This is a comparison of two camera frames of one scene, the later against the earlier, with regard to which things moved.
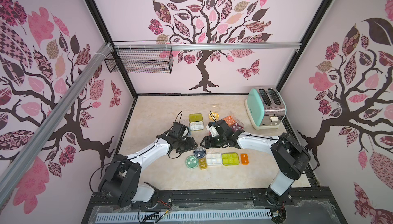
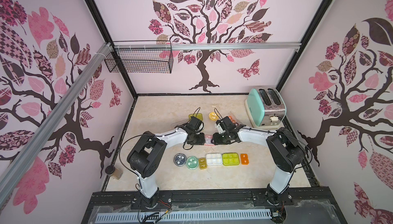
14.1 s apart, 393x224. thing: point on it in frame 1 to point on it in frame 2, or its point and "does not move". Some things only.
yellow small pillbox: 202,163 does not move
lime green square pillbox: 230,159 does not move
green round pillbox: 192,161 does not move
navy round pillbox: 199,152 to 179,159
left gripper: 192,143 to 201,142
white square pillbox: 214,158 does not move
